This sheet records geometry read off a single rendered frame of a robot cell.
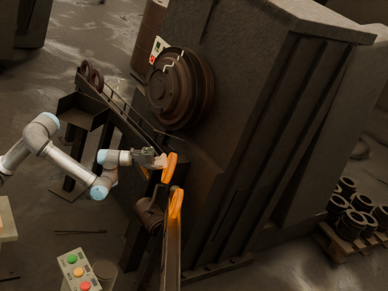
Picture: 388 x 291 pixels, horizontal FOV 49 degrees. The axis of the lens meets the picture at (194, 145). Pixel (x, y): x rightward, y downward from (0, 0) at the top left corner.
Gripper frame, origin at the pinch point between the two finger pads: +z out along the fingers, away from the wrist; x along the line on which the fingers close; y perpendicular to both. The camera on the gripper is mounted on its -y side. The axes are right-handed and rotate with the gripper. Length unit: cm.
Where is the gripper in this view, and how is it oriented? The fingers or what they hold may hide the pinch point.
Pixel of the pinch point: (170, 164)
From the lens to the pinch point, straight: 212.4
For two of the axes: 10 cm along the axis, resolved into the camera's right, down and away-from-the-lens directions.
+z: 10.0, 0.7, 0.3
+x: 0.1, -5.1, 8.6
